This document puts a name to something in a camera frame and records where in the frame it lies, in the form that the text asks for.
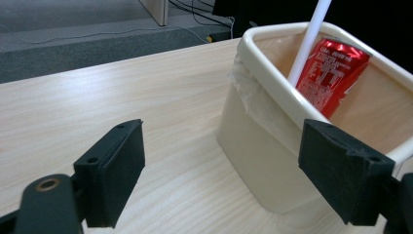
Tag white floor cable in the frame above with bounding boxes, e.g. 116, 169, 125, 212
0, 22, 210, 45

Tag cream plastic bin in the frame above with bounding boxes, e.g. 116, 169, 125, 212
215, 20, 413, 216

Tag black stand base striped tape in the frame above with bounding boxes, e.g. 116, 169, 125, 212
207, 16, 244, 44

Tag white straw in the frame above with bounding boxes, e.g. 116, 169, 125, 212
286, 0, 333, 89

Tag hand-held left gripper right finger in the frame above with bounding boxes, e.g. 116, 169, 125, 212
297, 118, 396, 227

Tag black curtain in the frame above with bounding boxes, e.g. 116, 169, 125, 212
211, 0, 413, 74

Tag red drink can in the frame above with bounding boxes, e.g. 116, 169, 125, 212
295, 36, 372, 120

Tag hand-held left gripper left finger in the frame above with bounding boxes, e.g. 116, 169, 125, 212
73, 118, 146, 228

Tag clear plastic bin liner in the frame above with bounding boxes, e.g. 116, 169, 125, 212
228, 53, 301, 154

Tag black wall cables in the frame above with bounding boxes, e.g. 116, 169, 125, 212
168, 0, 236, 27

